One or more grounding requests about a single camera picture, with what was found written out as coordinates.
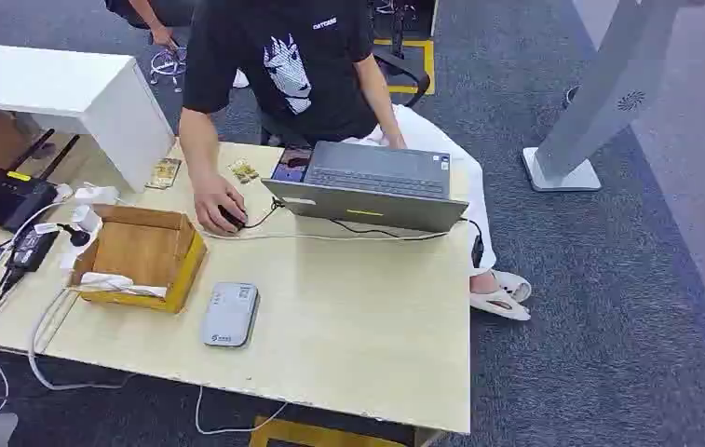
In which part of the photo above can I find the person's right hand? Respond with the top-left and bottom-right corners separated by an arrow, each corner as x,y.
192,171 -> 249,237

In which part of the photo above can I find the black computer mouse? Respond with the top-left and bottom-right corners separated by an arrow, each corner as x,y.
218,204 -> 249,233

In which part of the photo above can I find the small printed card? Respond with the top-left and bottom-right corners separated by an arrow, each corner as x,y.
227,158 -> 262,185

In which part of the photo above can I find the grey laptop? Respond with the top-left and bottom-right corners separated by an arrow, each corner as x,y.
261,140 -> 470,235

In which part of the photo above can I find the large printed card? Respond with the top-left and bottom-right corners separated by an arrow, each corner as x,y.
144,156 -> 183,191

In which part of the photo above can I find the black office chair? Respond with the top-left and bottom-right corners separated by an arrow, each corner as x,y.
369,0 -> 433,110

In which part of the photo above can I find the wooden card box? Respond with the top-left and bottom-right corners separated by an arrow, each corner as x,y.
68,204 -> 209,315

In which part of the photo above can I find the grey card reader device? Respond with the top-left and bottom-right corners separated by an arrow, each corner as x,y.
199,281 -> 262,350

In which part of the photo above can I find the white plug adapter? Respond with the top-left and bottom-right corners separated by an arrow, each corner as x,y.
69,204 -> 104,235

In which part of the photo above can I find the white cloth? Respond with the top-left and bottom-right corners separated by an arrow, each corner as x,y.
79,272 -> 169,301

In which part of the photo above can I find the black plug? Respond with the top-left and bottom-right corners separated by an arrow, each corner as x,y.
57,223 -> 92,250

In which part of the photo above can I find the white sandal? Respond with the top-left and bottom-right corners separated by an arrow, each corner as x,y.
468,288 -> 533,323
490,268 -> 534,304

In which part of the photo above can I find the white cabinet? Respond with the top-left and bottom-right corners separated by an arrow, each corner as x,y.
0,41 -> 176,195

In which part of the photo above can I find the person standing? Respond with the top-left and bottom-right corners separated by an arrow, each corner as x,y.
103,0 -> 200,50

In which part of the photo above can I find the black power adapter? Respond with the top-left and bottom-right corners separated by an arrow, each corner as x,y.
6,228 -> 61,275

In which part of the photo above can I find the black router with antennas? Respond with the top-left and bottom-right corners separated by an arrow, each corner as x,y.
0,128 -> 81,235

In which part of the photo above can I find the white kiosk stand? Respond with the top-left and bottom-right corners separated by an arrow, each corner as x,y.
521,0 -> 693,194

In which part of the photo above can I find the black mouse cable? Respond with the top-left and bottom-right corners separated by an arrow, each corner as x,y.
243,196 -> 286,231

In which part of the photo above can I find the black laptop cable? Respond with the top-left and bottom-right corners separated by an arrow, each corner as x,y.
330,215 -> 486,270

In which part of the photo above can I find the long white cable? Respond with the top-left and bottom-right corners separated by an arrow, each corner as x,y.
199,226 -> 454,242

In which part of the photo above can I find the coiled white cable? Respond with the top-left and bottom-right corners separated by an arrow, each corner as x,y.
148,44 -> 189,95

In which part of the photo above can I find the white hanging cable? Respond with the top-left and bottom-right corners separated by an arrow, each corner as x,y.
194,385 -> 290,437

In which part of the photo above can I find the white looped cable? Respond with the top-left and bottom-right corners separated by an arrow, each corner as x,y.
26,286 -> 139,392

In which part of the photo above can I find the yellow wooden frame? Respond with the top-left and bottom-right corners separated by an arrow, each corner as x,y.
248,415 -> 416,447

